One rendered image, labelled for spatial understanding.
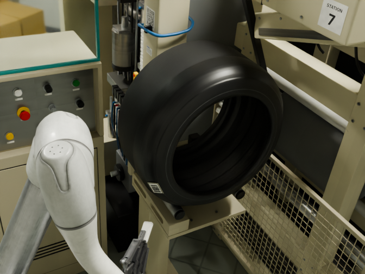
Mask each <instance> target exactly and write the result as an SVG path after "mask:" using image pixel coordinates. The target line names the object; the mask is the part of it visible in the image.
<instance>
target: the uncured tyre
mask: <svg viewBox="0 0 365 274"><path fill-rule="evenodd" d="M222 100H224V101H223V105H222V108H221V110H220V112H219V114H218V116H217V118H216V119H215V121H214V122H213V124H212V125H211V126H210V127H209V128H208V130H207V131H205V132H204V133H203V134H202V135H201V136H200V137H198V138H197V139H195V140H193V141H192V142H190V143H188V144H186V145H183V146H180V147H177V144H178V142H179V140H180V138H181V137H182V135H183V133H184V132H185V130H186V129H187V128H188V126H189V125H190V124H191V123H192V122H193V121H194V120H195V119H196V118H197V117H198V116H199V115H200V114H201V113H202V112H204V111H205V110H206V109H207V108H209V107H211V106H212V105H214V104H216V103H218V102H220V101H222ZM283 110H284V108H283V101H282V95H281V92H280V90H279V87H278V86H277V84H276V82H275V81H274V79H273V78H272V76H271V75H270V74H269V73H268V72H267V71H266V70H265V69H263V68H262V67H261V66H259V65H258V64H256V63H255V62H253V61H252V60H250V59H249V58H247V57H246V56H245V55H243V54H242V53H240V52H239V51H237V50H235V49H234V48H232V47H230V46H228V45H226V44H223V43H220V42H214V41H207V40H198V41H190V42H186V43H182V44H179V45H177V46H174V47H172V48H170V49H168V50H166V51H164V52H162V53H161V54H159V55H158V56H157V57H155V58H154V59H153V60H151V61H150V62H149V63H148V64H147V65H146V66H145V67H144V68H143V69H142V70H141V71H140V72H139V73H138V75H137V76H136V77H135V78H134V80H133V81H132V82H131V84H130V86H129V87H128V89H127V91H126V93H125V95H124V97H123V100H122V103H121V107H120V109H119V114H118V136H119V141H120V145H121V148H122V151H123V153H124V155H125V157H126V158H127V160H128V161H129V162H130V164H131V166H132V167H133V168H134V170H135V171H136V173H137V174H138V176H139V177H140V178H141V180H142V181H143V183H144V184H145V186H146V187H147V188H148V190H149V191H150V192H152V193H153V191H152V190H151V188H150V186H149V185H148V182H150V183H158V184H159V186H160V188H161V189H162V191H163V194H160V193H153V194H154V195H155V196H157V197H158V198H160V199H162V200H163V201H165V202H167V203H170V204H174V205H178V206H196V205H202V204H208V203H212V202H215V201H218V200H221V199H223V198H225V197H227V196H229V195H231V194H233V193H234V192H236V191H237V190H239V189H240V188H241V187H243V186H244V185H246V184H247V183H248V182H249V181H250V180H251V179H252V178H253V177H254V176H255V175H256V174H257V173H258V172H259V171H260V170H261V169H262V167H263V166H264V165H265V163H266V162H267V160H268V159H269V157H270V156H271V154H272V153H273V151H274V149H275V147H276V144H277V141H278V139H279V136H280V132H281V127H282V118H283Z"/></svg>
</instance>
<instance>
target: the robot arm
mask: <svg viewBox="0 0 365 274"><path fill-rule="evenodd" d="M93 158H94V149H93V142H92V137H91V133H90V131H89V128H88V127H87V125H86V123H85V122H84V121H83V120H82V119H81V118H80V117H79V116H75V115H73V114H71V113H68V112H64V111H56V112H53V113H51V114H49V115H48V116H46V117H45V118H44V119H43V120H42V121H41V122H40V123H39V125H38V127H37V129H36V133H35V136H34V138H33V142H32V146H31V149H30V153H29V157H28V161H27V164H26V172H27V176H28V178H27V180H26V183H25V185H24V187H23V190H22V192H21V195H20V197H19V199H18V202H17V205H16V207H15V209H14V212H13V214H12V217H11V219H10V221H9V224H8V226H7V229H6V231H5V233H4V236H3V238H2V241H1V243H0V274H27V272H28V270H29V268H30V266H31V264H32V261H33V259H34V257H35V255H36V253H37V251H38V249H39V246H40V244H41V242H42V239H43V237H44V236H45V233H46V231H47V229H48V227H49V224H50V222H51V220H52V219H53V221H54V224H55V226H56V227H57V229H58V230H59V232H60V233H61V235H62V236H63V237H64V239H65V241H66V242H67V244H68V246H69V248H70V249H71V251H72V253H73V255H74V256H75V258H76V259H77V261H78V262H79V264H80V265H81V266H82V267H83V268H84V269H85V271H86V272H87V273H88V274H145V269H146V264H147V259H148V253H149V248H148V247H147V246H148V244H147V242H148V239H149V236H150V233H151V230H152V227H153V223H152V222H147V221H145V222H144V223H143V226H142V229H141V231H140V234H139V237H138V239H133V240H132V242H131V244H130V246H129V247H128V249H127V251H126V253H125V255H124V257H123V258H122V259H121V260H120V264H123V269H122V271H121V270H120V269H119V268H118V267H117V266H116V265H115V264H114V263H113V262H112V261H111V260H110V259H109V257H108V256H107V255H106V254H105V253H104V251H103V250H102V248H101V246H100V244H99V242H98V235H97V206H96V195H95V190H94V187H95V179H94V161H93Z"/></svg>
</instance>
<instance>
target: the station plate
mask: <svg viewBox="0 0 365 274"><path fill-rule="evenodd" d="M347 11H348V6H346V5H343V4H341V3H338V2H336V1H333V0H324V1H323V5H322V9H321V12H320V16H319V20H318V24H317V25H319V26H321V27H323V28H325V29H327V30H330V31H332V32H334V33H336V34H338V35H341V31H342V28H343V24H344V21H345V17H346V14H347Z"/></svg>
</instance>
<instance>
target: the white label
mask: <svg viewBox="0 0 365 274"><path fill-rule="evenodd" d="M148 185H149V186H150V188H151V190H152V191H153V193H160V194H163V191H162V189H161V188H160V186H159V184H158V183H150V182H148Z"/></svg>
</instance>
